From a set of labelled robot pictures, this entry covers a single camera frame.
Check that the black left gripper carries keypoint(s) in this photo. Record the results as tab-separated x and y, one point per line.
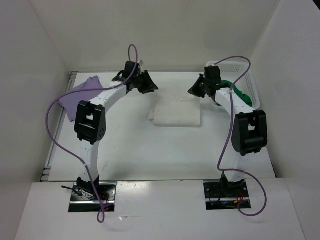
149	87

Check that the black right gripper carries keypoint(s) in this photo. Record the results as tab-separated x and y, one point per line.
194	90

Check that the green t shirt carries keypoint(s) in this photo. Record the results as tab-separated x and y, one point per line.
244	97

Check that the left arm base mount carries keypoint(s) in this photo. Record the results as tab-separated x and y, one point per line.
81	202

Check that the purple t shirt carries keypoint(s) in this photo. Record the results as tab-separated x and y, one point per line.
86	91

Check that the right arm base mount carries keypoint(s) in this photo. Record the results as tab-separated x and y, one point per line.
217	198

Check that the white plastic laundry basket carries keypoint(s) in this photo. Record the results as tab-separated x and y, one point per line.
231	69

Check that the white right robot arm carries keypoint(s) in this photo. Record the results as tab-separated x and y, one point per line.
248	126

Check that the white t shirt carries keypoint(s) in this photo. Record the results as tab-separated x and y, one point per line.
175	110

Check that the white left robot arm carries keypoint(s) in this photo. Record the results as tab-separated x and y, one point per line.
91	125

